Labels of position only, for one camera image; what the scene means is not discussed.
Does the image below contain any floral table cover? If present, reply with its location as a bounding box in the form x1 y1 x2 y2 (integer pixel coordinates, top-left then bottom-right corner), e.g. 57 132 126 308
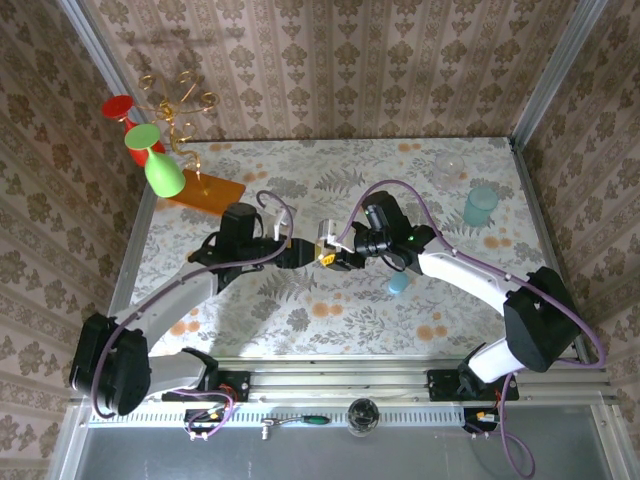
115 137 576 359

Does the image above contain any green plastic goblet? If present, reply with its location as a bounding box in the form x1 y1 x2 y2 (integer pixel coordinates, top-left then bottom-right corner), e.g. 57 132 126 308
123 123 187 200

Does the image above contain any teal textured plastic cup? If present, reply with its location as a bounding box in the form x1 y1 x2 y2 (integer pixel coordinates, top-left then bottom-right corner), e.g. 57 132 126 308
462 186 500 228

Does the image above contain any round black lens dome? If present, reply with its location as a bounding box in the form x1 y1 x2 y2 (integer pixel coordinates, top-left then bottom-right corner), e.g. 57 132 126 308
346 398 381 438

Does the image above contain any red plastic goblet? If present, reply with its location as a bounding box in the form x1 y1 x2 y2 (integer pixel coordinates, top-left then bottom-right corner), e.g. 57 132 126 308
101 95 167 169

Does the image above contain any grey metal panel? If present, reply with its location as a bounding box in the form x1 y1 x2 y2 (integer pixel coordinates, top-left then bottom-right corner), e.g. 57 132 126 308
47 402 632 480

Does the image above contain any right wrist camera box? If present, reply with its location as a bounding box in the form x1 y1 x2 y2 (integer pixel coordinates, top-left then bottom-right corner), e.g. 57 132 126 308
316 218 352 254

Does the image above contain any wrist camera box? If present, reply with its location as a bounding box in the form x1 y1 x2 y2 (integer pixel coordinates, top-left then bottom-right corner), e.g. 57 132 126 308
316 218 352 254
271 206 295 242

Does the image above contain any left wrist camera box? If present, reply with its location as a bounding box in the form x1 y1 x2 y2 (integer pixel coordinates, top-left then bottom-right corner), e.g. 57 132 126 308
271 206 295 242

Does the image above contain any gold wire rack orange base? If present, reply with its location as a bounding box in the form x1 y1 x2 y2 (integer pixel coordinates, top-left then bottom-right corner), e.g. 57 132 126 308
138 69 248 220

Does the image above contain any purple cable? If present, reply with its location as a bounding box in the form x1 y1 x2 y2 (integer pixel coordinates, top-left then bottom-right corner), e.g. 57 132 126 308
339 179 609 474
89 189 296 441

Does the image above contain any aluminium side rail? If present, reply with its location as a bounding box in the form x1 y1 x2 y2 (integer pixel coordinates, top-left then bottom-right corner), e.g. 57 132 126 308
508 137 592 364
93 149 174 369

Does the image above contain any aluminium front rail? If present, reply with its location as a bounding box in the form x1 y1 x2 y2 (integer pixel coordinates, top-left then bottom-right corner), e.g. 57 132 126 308
69 354 620 407

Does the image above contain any green handled ratchet tool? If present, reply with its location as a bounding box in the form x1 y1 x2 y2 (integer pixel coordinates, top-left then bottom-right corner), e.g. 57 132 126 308
260 413 332 441

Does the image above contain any black wired connector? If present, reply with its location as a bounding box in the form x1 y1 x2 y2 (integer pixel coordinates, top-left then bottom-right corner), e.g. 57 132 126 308
462 407 502 434
182 408 225 435

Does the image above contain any white slotted cable duct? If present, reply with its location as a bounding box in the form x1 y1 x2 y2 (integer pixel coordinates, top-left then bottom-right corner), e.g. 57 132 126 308
87 407 501 428

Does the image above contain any aluminium frame post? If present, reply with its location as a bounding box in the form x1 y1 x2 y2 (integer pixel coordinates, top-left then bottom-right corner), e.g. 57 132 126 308
509 0 610 146
56 0 174 151

